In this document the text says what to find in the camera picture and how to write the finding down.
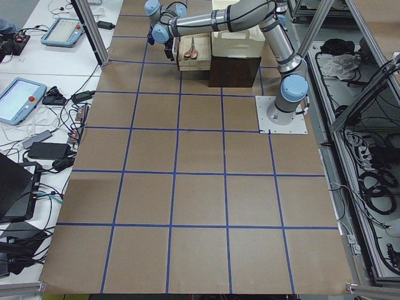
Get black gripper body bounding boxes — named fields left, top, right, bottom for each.
left=164, top=37, right=179, bottom=61

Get orange grey scissors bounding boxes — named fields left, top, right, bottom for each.
left=183, top=37, right=198, bottom=60

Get wooden drawer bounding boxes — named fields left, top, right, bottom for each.
left=176, top=33, right=211, bottom=71

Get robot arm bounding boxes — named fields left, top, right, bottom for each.
left=144, top=1, right=309, bottom=113

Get dark wooden cabinet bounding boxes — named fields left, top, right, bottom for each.
left=209, top=56, right=261, bottom=88

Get white plastic storage bin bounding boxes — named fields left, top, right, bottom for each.
left=211, top=26, right=266, bottom=58

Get upper teach pendant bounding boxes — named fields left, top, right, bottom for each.
left=41, top=17, right=84, bottom=48

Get teach pendant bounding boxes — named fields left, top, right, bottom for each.
left=1, top=77, right=47, bottom=126
left=41, top=17, right=84, bottom=48

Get black power adapter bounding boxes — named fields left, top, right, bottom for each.
left=27, top=142, right=71, bottom=160

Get lower teach pendant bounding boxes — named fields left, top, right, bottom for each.
left=1, top=77, right=47, bottom=126

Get white crumpled cloth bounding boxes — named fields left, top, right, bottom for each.
left=322, top=54, right=360, bottom=81

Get black laptop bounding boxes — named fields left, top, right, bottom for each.
left=1, top=154, right=42, bottom=223

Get aluminium frame post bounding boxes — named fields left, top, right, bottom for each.
left=71, top=0, right=109, bottom=68

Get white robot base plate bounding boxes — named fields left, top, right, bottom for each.
left=255, top=96, right=308, bottom=135

